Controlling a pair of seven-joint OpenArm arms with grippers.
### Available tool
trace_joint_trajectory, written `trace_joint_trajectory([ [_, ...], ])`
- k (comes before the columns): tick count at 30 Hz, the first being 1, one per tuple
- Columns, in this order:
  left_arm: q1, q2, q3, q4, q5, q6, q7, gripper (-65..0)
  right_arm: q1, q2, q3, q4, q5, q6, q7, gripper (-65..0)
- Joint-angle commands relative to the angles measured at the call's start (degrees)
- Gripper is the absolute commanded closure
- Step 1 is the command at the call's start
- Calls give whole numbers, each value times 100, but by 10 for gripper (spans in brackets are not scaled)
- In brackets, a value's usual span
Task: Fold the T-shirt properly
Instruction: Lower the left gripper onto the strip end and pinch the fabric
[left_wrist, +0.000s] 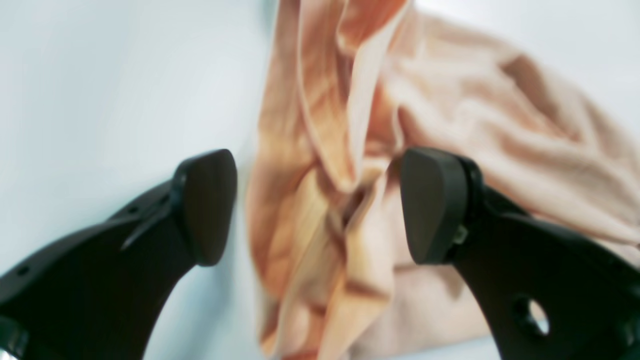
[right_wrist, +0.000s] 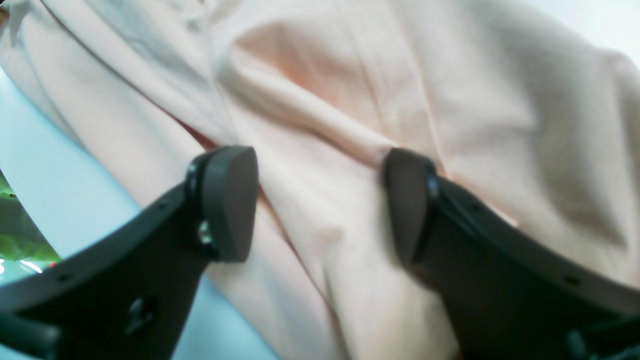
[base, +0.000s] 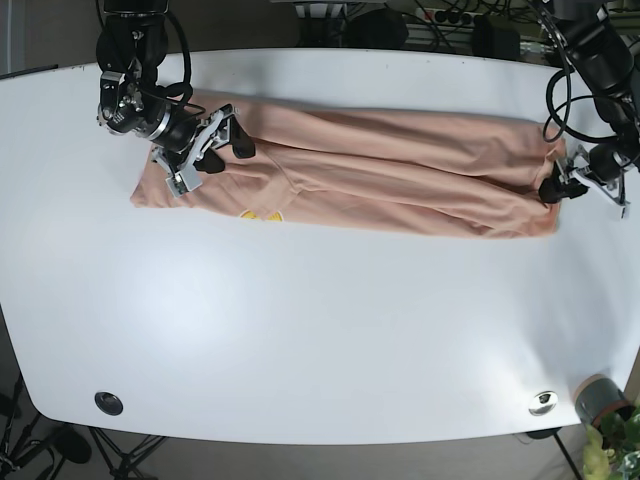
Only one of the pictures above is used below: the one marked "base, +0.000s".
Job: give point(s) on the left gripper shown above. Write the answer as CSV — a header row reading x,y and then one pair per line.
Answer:
x,y
602,168

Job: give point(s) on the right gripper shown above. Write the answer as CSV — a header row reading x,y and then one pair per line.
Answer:
x,y
185,145

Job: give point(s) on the peach T-shirt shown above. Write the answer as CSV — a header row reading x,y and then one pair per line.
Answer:
x,y
427,173

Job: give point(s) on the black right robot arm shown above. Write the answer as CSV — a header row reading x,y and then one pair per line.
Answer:
x,y
132,45

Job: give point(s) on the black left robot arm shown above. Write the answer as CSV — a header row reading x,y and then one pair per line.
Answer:
x,y
587,43

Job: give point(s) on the grey plant pot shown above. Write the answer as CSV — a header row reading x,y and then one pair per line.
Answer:
x,y
598,396

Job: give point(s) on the silver table grommet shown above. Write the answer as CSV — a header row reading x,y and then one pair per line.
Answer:
x,y
543,403

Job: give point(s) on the green potted plant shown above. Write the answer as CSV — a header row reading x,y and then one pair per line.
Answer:
x,y
612,448

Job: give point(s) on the black table grommet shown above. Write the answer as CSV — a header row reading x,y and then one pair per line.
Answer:
x,y
108,403

